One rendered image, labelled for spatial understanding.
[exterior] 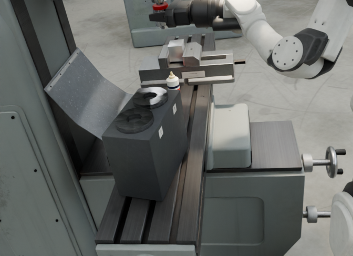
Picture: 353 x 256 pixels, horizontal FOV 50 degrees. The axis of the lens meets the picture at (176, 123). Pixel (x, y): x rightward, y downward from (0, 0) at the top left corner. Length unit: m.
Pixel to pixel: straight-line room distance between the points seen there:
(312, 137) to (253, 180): 1.40
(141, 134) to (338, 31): 0.49
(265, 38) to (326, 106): 2.05
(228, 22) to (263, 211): 0.69
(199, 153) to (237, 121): 0.35
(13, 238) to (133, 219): 0.86
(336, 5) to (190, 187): 0.53
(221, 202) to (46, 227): 0.67
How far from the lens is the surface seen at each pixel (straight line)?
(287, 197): 1.38
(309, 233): 2.09
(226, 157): 1.27
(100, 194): 1.46
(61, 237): 1.59
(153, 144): 0.84
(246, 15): 1.04
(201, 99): 1.30
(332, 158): 1.45
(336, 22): 0.92
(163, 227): 0.88
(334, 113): 2.94
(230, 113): 1.41
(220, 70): 1.37
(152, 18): 1.17
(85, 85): 1.40
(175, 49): 1.38
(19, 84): 1.22
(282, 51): 0.92
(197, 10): 1.11
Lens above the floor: 1.60
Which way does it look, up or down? 34 degrees down
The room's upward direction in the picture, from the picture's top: 9 degrees counter-clockwise
